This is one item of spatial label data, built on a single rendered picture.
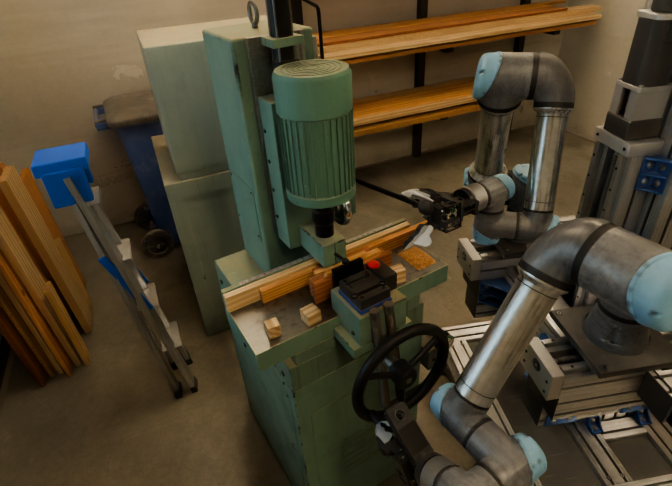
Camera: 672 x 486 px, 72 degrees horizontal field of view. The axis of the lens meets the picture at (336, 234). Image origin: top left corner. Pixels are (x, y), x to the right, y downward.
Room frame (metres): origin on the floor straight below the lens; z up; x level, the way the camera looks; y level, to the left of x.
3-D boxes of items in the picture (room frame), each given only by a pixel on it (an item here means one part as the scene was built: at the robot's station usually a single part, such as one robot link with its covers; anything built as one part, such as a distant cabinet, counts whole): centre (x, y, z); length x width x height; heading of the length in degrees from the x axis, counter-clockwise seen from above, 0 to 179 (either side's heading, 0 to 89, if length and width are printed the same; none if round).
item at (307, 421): (1.15, 0.09, 0.36); 0.58 x 0.45 x 0.71; 30
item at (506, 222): (1.09, -0.44, 1.01); 0.11 x 0.08 x 0.11; 72
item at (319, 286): (0.99, -0.04, 0.93); 0.25 x 0.01 x 0.07; 120
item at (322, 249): (1.07, 0.04, 0.99); 0.14 x 0.07 x 0.09; 30
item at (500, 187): (1.10, -0.43, 1.10); 0.11 x 0.08 x 0.09; 120
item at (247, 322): (0.96, -0.03, 0.87); 0.61 x 0.30 x 0.06; 120
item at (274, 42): (1.17, 0.10, 1.54); 0.08 x 0.08 x 0.17; 30
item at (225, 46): (1.30, 0.18, 1.16); 0.22 x 0.22 x 0.72; 30
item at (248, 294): (1.07, 0.04, 0.93); 0.60 x 0.02 x 0.05; 120
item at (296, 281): (1.09, -0.05, 0.92); 0.60 x 0.02 x 0.04; 120
